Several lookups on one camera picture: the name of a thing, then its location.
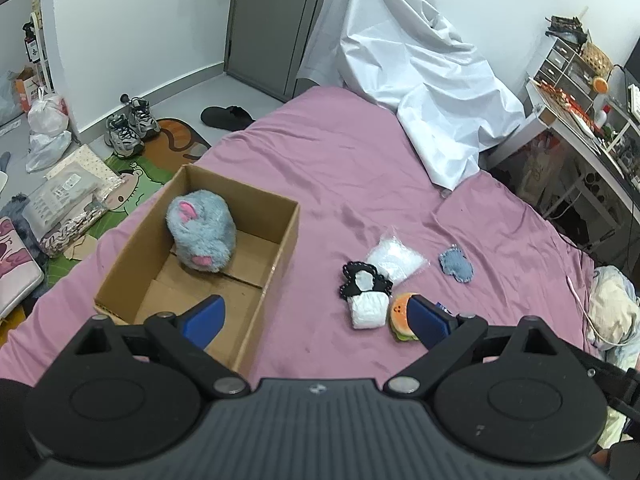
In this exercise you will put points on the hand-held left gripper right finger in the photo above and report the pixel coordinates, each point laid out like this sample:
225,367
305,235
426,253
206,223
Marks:
424,322

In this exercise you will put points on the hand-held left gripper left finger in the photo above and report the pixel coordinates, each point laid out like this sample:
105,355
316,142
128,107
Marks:
202,321

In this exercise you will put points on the burger plush toy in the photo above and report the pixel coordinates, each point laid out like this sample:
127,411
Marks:
399,317

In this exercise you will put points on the blue tissue pack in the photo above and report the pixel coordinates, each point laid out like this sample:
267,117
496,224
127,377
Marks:
445,307

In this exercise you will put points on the white cloth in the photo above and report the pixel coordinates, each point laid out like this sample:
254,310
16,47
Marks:
369,310

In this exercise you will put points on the white stuffing plastic bag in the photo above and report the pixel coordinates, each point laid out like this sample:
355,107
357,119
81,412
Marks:
397,257

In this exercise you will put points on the brown cardboard box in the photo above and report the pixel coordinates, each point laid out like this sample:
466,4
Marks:
240,260

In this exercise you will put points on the black lace cloth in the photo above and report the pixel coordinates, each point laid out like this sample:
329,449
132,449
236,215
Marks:
356,282

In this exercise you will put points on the denim mitten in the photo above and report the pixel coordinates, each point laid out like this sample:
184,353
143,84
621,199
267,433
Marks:
456,264

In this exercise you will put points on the grey plush mouse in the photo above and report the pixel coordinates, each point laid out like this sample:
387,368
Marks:
200,230

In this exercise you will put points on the patterned foil bag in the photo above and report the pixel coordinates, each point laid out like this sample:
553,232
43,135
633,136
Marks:
75,227

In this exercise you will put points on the cartoon floor mat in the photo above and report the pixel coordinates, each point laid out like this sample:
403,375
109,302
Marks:
165,152

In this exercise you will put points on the dotted cream package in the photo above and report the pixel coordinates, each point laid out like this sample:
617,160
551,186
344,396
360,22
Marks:
97,165

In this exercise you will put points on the crumpled beige cloth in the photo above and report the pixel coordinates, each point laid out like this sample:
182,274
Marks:
612,300

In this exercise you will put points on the grey plastic package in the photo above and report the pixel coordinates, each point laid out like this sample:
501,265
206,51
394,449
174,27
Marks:
60,195

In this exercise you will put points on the beige shopping bag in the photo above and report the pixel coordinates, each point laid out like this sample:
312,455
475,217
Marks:
540,170

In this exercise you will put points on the pink cushion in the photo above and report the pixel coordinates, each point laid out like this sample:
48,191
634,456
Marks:
15,265

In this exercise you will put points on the grey sneaker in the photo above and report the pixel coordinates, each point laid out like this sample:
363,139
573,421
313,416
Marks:
122,135
144,116

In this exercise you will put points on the black slipper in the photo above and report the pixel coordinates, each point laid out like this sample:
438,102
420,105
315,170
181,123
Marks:
225,116

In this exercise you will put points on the white desk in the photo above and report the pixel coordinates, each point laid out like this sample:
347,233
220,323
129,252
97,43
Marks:
585,145

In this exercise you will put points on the white draped sheet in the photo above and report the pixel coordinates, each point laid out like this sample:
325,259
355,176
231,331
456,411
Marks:
400,60

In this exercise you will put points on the white bottle red cap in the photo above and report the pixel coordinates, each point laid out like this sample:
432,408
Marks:
602,117

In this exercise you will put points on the orange white box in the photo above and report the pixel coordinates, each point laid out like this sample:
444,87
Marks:
27,90

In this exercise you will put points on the grey drawer organizer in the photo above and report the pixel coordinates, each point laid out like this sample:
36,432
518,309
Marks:
562,62

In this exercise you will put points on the orange round toy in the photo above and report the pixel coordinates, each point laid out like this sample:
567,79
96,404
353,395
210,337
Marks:
600,85

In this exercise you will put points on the grey wardrobe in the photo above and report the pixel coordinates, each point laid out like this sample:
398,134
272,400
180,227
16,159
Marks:
270,20

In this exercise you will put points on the woven basket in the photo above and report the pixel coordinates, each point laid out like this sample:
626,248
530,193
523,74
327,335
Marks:
596,59

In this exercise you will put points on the black spray bottle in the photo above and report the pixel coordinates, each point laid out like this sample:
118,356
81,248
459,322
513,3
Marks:
30,45

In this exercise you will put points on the dark ornament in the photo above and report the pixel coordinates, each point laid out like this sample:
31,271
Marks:
566,26

